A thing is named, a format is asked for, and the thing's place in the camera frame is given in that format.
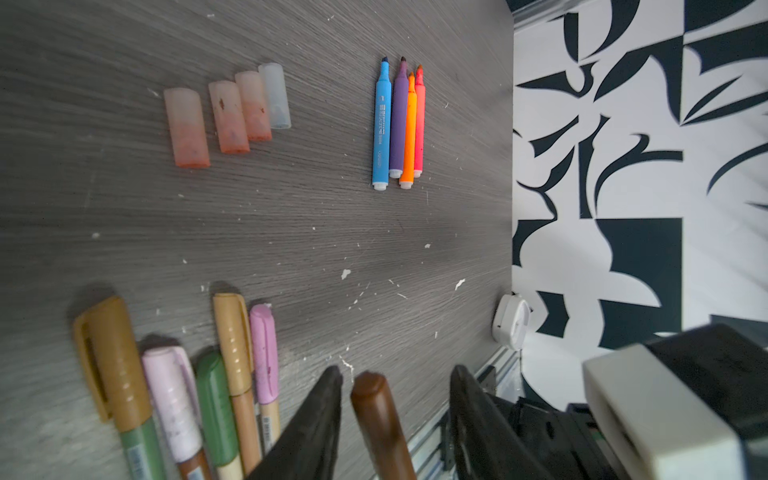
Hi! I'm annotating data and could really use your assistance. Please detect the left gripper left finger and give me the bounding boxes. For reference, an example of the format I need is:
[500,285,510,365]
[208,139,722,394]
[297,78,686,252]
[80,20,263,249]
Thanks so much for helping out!
[247,365,343,480]

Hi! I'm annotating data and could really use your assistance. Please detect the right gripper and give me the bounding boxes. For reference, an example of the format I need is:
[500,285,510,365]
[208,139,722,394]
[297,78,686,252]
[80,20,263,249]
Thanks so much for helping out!
[493,324,767,479]

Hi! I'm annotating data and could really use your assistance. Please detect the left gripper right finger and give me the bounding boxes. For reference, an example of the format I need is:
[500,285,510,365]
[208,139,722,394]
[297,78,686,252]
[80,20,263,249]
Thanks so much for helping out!
[449,365,552,479]

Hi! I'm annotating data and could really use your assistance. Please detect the pink cap beige pen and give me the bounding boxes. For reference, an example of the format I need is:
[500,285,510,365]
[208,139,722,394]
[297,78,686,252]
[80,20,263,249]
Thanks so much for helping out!
[249,304,281,454]

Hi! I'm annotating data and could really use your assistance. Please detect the tan cap beige pen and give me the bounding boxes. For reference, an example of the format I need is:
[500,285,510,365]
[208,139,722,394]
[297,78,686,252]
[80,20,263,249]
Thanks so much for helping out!
[213,293,262,476]

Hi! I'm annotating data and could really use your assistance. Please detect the orange marker pen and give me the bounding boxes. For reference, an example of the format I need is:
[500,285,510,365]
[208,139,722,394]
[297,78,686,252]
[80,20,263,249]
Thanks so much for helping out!
[399,73,418,189]

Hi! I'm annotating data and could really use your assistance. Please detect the pink-red marker pen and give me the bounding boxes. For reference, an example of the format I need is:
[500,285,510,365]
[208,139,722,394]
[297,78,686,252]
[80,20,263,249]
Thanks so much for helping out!
[414,65,426,178]

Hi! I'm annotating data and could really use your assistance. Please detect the clear orange pen cap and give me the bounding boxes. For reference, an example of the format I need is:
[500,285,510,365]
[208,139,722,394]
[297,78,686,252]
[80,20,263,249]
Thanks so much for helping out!
[208,80,250,154]

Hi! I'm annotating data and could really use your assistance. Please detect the clear pink pen cap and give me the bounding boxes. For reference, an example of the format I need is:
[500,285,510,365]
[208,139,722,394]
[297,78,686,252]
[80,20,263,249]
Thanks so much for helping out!
[235,71,272,142]

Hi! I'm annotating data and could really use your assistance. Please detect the blue marker pen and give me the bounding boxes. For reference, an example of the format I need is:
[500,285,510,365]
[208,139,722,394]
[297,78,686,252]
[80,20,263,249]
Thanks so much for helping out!
[372,57,392,191]

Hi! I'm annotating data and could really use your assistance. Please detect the clear red pen cap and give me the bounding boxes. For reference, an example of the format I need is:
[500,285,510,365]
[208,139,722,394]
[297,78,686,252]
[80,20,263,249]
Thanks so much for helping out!
[163,88,210,168]

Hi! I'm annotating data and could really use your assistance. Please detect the purple marker pen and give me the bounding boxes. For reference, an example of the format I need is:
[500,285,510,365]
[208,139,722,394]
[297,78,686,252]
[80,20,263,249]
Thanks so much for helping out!
[389,57,409,179]

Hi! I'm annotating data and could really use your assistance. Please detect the green cap beige pen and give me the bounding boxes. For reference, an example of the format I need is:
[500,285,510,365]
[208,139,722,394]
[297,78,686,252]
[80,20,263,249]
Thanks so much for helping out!
[195,350,244,479]

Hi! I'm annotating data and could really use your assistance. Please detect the gold cap green pen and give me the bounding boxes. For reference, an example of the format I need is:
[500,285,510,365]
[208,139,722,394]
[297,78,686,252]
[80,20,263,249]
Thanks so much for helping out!
[73,296,166,479]

